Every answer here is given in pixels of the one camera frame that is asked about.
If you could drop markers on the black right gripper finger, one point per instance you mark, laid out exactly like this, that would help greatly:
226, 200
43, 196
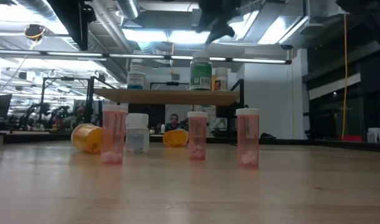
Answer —
203, 24
222, 31

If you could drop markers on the large green-label bottle white cap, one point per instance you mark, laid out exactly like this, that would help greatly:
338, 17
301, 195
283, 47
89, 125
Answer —
201, 74

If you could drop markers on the small white bottle red label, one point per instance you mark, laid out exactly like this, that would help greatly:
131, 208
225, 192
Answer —
221, 80

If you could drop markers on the orange pill bottle white cap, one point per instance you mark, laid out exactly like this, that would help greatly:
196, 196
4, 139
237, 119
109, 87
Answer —
213, 83
175, 137

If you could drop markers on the white bottle with blue label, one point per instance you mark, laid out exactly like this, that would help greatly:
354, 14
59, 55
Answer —
136, 79

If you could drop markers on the pink pill bottle white cap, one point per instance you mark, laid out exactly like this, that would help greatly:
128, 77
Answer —
248, 140
113, 137
197, 137

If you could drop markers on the clear bottle with white cap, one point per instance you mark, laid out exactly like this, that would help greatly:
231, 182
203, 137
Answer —
137, 133

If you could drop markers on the large orange pill bottle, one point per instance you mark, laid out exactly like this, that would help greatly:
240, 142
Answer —
87, 138

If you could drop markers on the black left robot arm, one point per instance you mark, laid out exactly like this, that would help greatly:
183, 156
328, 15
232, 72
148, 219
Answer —
74, 21

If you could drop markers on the wooden shelf with black legs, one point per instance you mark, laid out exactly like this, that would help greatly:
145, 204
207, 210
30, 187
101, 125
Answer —
177, 97

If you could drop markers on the long ceiling light bar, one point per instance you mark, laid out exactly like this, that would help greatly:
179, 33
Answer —
202, 58

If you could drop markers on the person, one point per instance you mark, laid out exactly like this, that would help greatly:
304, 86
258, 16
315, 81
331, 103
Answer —
80, 112
174, 122

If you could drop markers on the black rounded object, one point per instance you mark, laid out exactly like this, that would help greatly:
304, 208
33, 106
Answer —
268, 136

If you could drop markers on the red floor object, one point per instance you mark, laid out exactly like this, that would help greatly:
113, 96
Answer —
352, 137

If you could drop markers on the black metal rack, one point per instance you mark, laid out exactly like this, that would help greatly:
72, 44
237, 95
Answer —
42, 99

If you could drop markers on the black monitor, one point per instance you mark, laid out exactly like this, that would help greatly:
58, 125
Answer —
0, 107

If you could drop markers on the silver air duct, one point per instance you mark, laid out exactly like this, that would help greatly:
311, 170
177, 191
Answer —
127, 7

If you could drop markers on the black aluminium table frame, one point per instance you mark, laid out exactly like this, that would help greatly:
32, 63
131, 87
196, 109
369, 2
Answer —
333, 144

